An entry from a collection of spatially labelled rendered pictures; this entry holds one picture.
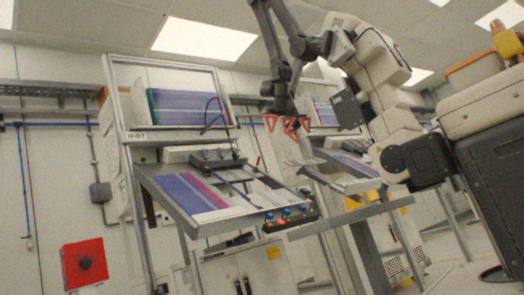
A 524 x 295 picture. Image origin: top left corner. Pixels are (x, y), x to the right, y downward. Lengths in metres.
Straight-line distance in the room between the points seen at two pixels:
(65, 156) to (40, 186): 0.32
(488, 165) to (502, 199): 0.09
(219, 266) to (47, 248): 1.80
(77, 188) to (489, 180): 3.06
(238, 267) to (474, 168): 1.22
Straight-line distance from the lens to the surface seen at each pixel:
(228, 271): 1.83
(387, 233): 2.83
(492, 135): 1.07
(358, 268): 2.09
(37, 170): 3.44
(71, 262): 1.41
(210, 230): 1.47
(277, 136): 3.10
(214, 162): 2.01
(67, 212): 3.35
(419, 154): 1.17
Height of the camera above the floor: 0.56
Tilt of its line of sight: 15 degrees up
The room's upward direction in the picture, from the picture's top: 17 degrees counter-clockwise
